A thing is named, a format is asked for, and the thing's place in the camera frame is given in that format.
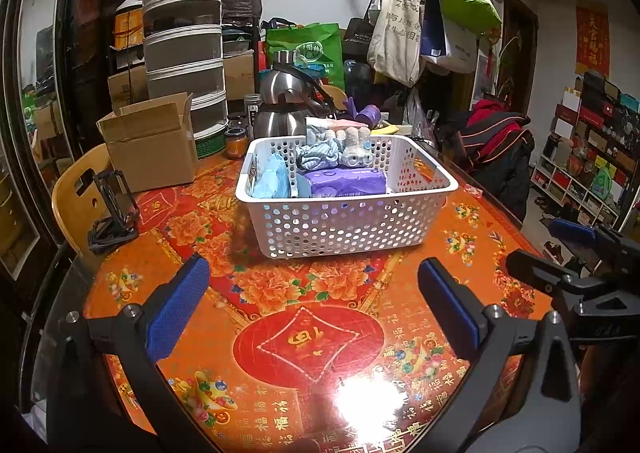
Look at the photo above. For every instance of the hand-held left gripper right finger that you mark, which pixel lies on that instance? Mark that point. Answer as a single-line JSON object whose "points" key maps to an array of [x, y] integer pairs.
{"points": [[447, 305]]}

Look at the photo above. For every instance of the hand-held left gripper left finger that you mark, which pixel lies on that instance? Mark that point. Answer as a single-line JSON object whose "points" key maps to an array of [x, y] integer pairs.
{"points": [[177, 308]]}

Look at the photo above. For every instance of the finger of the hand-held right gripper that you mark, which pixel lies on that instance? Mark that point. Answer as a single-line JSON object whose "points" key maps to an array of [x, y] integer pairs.
{"points": [[572, 232], [535, 273]]}

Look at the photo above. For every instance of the white perforated plastic basket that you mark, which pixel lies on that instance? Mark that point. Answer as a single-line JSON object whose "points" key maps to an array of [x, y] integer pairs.
{"points": [[350, 228]]}

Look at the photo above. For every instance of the purple tissue pack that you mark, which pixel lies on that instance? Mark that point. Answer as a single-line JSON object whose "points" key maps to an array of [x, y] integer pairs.
{"points": [[345, 183]]}

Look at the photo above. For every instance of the light blue wipes pack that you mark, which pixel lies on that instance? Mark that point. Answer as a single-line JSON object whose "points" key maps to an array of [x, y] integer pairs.
{"points": [[272, 178]]}

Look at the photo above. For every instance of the white socks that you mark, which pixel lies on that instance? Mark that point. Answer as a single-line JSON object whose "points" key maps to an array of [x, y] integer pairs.
{"points": [[352, 145]]}

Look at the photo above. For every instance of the blue striped cloth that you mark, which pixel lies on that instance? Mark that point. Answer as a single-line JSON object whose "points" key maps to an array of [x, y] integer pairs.
{"points": [[315, 155]]}

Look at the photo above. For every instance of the white shelf with boxes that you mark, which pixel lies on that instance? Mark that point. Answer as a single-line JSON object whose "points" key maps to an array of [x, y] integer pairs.
{"points": [[595, 153]]}

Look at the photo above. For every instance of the black folding phone stand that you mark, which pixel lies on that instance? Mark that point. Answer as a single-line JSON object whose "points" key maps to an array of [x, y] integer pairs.
{"points": [[112, 228]]}

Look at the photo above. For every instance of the red and black jacket pile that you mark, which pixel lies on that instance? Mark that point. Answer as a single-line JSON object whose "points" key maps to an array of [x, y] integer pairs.
{"points": [[495, 148]]}

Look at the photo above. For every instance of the red floral tablecloth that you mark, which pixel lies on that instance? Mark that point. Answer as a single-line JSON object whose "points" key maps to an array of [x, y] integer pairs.
{"points": [[300, 333]]}

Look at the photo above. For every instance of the wooden chair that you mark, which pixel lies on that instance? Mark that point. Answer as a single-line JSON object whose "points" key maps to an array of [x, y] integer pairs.
{"points": [[70, 203]]}

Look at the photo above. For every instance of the open cardboard box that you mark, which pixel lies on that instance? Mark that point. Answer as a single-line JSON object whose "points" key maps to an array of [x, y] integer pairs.
{"points": [[150, 153]]}

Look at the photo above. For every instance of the green plastic crate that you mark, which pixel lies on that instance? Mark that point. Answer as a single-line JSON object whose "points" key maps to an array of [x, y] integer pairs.
{"points": [[210, 145]]}

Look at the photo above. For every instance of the glass jar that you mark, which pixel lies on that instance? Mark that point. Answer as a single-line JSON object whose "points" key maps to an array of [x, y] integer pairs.
{"points": [[235, 145]]}

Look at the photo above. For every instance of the yellow cloth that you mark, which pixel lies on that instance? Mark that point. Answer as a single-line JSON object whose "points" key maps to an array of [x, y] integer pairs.
{"points": [[389, 130]]}

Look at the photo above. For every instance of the dark wooden door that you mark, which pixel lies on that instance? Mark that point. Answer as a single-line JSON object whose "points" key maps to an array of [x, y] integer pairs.
{"points": [[520, 48]]}

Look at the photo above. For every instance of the clear plastic bag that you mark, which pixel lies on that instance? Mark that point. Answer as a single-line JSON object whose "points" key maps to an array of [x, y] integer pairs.
{"points": [[419, 115]]}

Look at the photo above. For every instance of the purple bag roll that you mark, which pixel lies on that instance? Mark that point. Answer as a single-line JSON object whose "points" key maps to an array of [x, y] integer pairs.
{"points": [[370, 114]]}

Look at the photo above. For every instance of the dark glass bottle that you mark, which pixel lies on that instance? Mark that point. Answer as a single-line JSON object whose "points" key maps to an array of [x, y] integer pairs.
{"points": [[252, 108]]}

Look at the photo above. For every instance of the pink packet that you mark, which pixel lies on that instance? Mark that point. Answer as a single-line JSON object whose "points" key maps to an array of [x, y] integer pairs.
{"points": [[335, 123]]}

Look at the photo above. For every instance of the white and blue bag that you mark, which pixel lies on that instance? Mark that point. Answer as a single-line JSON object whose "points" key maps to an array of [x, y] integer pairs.
{"points": [[452, 48]]}

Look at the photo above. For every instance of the brown cardboard box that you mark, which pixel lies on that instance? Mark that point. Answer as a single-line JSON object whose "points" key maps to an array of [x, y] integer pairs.
{"points": [[239, 75], [127, 90]]}

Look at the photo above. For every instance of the stainless steel kettle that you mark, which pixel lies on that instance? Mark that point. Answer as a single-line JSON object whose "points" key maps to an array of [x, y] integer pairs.
{"points": [[280, 93]]}

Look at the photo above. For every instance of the grey stacked storage drawers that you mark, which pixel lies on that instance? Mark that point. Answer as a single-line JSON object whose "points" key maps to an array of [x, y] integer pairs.
{"points": [[182, 48]]}

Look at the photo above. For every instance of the beige canvas tote bag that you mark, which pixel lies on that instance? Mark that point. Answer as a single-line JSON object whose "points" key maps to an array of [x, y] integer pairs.
{"points": [[395, 33]]}

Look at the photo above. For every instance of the orange labelled box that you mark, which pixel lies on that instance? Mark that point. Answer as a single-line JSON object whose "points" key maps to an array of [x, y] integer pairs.
{"points": [[129, 30]]}

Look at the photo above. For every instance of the green shopping bag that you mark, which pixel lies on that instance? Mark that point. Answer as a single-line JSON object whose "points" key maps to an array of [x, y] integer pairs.
{"points": [[310, 53]]}

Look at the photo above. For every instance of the red wall scroll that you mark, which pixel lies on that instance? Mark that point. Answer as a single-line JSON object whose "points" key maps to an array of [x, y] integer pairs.
{"points": [[592, 38]]}

